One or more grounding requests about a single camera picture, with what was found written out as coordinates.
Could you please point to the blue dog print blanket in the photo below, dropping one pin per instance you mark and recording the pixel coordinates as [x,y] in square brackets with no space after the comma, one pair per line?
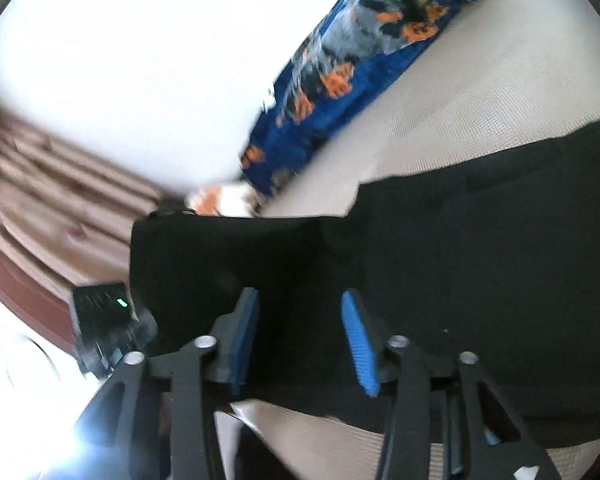
[356,52]

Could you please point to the white orange floral pillow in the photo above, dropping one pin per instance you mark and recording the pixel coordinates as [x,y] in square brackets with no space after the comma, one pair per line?
[234,200]

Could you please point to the black pants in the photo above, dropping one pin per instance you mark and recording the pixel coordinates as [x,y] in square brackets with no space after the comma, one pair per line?
[499,256]

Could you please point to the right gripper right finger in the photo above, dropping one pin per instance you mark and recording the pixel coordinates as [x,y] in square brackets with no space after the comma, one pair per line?
[482,435]

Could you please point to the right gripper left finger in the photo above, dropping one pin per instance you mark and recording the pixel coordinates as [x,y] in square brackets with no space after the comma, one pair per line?
[119,429]

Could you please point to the striped beige curtain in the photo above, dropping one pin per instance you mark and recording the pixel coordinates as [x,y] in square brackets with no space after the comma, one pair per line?
[66,215]

